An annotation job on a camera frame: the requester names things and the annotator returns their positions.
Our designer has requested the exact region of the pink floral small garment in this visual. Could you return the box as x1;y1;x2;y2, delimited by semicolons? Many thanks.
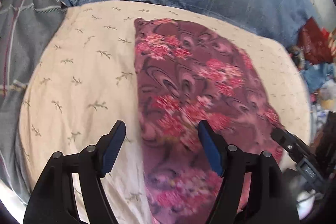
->
134;18;282;223

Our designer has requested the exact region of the blue denim cloth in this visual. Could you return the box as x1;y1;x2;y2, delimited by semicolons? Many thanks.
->
300;63;335;93

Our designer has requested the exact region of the red plastic bag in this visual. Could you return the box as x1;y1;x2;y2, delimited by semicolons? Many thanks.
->
297;17;333;65

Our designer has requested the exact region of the cream leaf-print cushion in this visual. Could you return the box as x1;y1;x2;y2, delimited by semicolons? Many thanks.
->
19;1;311;223

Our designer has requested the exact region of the grey striped bedsheet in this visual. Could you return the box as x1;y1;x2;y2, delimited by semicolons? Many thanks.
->
1;0;66;203

